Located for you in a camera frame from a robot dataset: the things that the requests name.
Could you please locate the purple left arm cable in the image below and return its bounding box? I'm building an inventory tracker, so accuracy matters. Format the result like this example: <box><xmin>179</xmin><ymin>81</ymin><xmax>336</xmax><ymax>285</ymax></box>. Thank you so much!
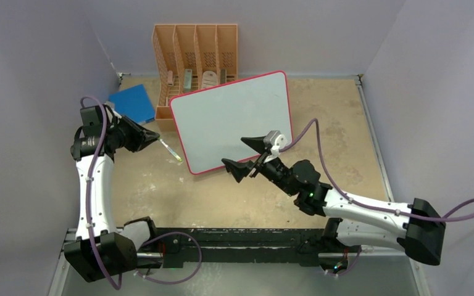
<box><xmin>79</xmin><ymin>96</ymin><xmax>123</xmax><ymax>291</ymax></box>

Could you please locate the orange plastic file organizer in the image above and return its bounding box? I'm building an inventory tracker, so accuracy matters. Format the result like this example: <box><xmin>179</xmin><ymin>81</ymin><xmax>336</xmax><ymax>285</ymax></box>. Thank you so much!
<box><xmin>152</xmin><ymin>23</ymin><xmax>239</xmax><ymax>124</ymax></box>

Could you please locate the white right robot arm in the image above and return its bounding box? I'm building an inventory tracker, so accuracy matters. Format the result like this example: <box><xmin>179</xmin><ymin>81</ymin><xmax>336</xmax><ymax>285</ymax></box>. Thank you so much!
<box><xmin>222</xmin><ymin>135</ymin><xmax>446</xmax><ymax>266</ymax></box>

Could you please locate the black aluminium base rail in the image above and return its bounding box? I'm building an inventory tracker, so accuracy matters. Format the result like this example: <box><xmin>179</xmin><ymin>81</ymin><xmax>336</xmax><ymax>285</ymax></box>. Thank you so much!
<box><xmin>135</xmin><ymin>228</ymin><xmax>371</xmax><ymax>269</ymax></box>

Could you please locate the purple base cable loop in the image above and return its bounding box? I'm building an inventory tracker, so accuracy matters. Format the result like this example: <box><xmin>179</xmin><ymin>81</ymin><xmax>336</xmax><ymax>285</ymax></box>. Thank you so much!
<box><xmin>132</xmin><ymin>232</ymin><xmax>204</xmax><ymax>286</ymax></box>

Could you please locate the green whiteboard marker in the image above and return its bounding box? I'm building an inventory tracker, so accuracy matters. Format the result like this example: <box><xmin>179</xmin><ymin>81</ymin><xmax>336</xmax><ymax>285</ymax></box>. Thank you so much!
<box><xmin>159</xmin><ymin>138</ymin><xmax>183</xmax><ymax>162</ymax></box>

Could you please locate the pink-framed whiteboard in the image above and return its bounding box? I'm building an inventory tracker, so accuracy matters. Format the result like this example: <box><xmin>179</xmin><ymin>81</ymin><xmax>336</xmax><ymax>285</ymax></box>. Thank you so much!
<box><xmin>169</xmin><ymin>70</ymin><xmax>294</xmax><ymax>175</ymax></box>

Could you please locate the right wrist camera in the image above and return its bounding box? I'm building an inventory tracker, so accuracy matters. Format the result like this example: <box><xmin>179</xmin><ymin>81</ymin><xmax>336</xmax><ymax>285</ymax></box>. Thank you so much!
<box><xmin>263</xmin><ymin>130</ymin><xmax>288</xmax><ymax>162</ymax></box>

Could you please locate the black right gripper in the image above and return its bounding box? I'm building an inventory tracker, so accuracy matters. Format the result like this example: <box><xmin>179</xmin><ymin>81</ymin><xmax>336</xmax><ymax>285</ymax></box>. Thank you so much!
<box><xmin>222</xmin><ymin>136</ymin><xmax>297</xmax><ymax>197</ymax></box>

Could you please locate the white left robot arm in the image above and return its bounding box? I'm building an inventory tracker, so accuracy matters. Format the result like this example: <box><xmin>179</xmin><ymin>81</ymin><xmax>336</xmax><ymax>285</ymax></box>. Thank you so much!
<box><xmin>64</xmin><ymin>104</ymin><xmax>160</xmax><ymax>282</ymax></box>

